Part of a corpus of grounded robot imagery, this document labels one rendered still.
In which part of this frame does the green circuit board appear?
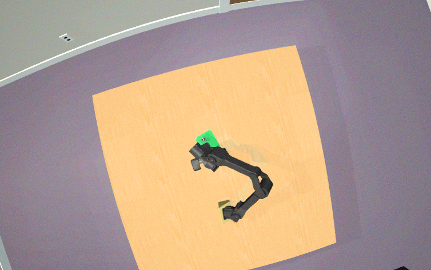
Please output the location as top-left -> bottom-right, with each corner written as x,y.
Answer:
195,130 -> 220,147

